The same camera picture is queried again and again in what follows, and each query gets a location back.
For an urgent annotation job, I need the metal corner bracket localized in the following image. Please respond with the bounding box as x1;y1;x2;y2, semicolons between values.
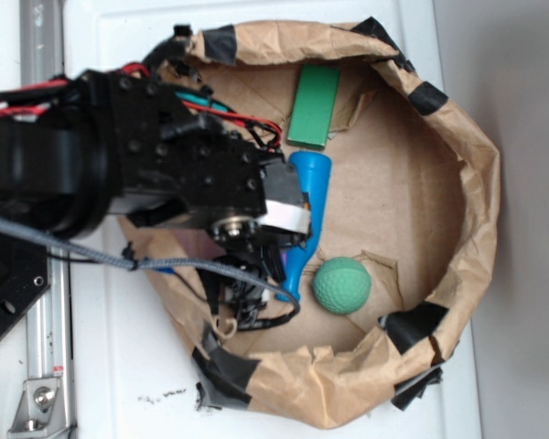
7;377;67;438

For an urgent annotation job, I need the brown paper bag bin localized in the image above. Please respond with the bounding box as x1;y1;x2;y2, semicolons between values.
116;16;501;430

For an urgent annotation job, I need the green wooden block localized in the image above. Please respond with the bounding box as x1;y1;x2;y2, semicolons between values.
286;65;340;150

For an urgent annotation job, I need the aluminium rail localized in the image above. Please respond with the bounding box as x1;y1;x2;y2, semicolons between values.
19;1;78;438

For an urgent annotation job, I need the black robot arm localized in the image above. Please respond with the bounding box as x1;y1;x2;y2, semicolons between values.
0;64;313;331

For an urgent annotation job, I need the green golf ball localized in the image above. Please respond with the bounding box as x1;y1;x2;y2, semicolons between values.
312;257;372;315

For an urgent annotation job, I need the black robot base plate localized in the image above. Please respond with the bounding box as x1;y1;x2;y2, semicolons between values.
0;234;50;341

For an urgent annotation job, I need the white tray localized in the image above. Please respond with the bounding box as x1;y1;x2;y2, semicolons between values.
63;1;481;438

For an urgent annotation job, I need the blue plastic bowling pin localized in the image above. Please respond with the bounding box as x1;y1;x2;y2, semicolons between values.
282;151;332;302

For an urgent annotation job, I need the grey braided cable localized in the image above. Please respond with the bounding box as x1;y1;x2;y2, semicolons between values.
0;212;301;327

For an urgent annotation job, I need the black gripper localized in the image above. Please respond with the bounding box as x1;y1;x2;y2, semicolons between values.
216;155;312;331

